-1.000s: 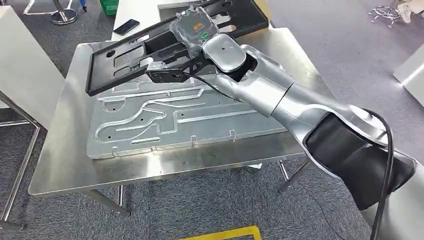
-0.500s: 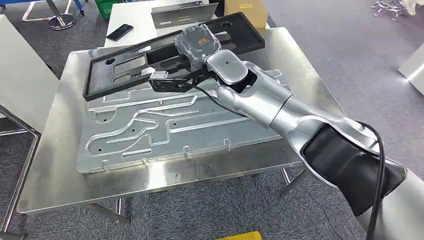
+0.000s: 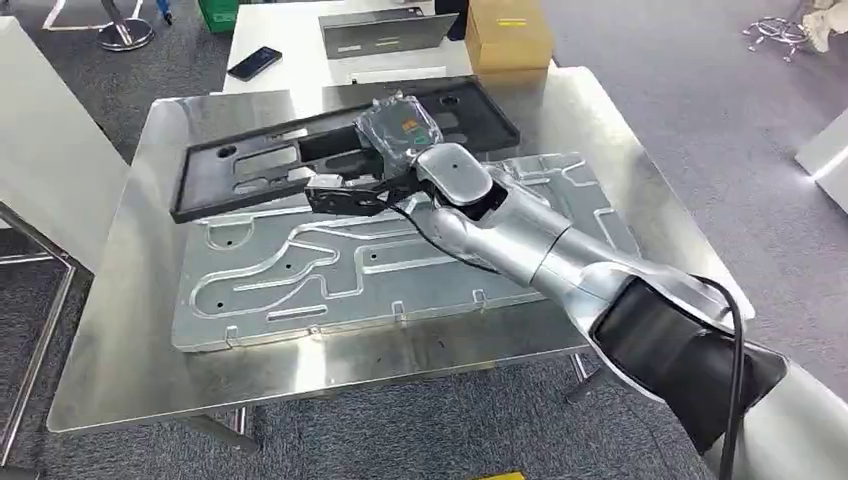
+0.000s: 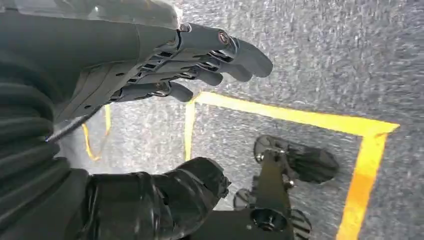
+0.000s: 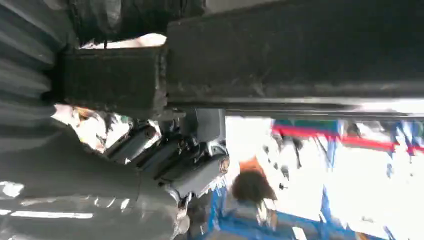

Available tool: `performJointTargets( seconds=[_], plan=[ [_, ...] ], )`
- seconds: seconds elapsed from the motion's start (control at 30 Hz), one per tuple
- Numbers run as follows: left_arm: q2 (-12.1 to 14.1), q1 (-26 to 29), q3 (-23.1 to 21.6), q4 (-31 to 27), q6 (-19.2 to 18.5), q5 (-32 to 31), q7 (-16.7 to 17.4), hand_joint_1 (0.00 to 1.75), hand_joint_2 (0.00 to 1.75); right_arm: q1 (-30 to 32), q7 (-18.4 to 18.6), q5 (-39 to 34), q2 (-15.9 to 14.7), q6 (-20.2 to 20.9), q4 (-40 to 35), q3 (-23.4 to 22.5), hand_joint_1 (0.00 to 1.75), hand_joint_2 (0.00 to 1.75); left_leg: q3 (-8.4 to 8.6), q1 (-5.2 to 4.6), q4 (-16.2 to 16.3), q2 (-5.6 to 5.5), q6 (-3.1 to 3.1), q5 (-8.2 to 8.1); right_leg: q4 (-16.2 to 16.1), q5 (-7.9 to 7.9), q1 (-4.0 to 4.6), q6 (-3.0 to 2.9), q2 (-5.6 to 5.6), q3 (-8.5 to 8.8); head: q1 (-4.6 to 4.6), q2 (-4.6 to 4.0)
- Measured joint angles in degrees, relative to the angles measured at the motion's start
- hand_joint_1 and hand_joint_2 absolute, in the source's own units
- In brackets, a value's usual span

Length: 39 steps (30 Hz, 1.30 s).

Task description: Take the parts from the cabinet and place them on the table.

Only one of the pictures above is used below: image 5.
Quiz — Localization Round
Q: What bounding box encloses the robot's grey right hand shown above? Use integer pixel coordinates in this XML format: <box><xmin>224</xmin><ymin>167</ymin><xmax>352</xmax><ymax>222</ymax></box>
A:
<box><xmin>0</xmin><ymin>108</ymin><xmax>230</xmax><ymax>240</ymax></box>

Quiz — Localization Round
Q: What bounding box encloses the robot's right arm ribbed sleeve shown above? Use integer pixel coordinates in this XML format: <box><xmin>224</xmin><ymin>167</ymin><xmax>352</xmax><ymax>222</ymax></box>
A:
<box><xmin>0</xmin><ymin>0</ymin><xmax>80</xmax><ymax>157</ymax></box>

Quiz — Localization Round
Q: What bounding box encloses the person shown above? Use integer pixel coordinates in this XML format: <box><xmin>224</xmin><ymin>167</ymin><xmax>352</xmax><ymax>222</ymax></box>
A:
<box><xmin>228</xmin><ymin>155</ymin><xmax>282</xmax><ymax>239</ymax></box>

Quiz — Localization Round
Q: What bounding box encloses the robot's black right leg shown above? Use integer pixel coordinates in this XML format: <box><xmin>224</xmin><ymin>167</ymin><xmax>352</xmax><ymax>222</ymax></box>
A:
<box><xmin>67</xmin><ymin>0</ymin><xmax>207</xmax><ymax>46</ymax></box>

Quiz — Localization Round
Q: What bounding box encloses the red band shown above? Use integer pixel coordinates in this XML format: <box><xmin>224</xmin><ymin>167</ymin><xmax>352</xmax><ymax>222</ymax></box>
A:
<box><xmin>271</xmin><ymin>124</ymin><xmax>424</xmax><ymax>154</ymax></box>

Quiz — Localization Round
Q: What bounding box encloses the blue metal frame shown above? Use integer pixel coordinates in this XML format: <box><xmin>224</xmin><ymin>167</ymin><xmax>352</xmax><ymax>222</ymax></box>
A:
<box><xmin>195</xmin><ymin>187</ymin><xmax>397</xmax><ymax>240</ymax></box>

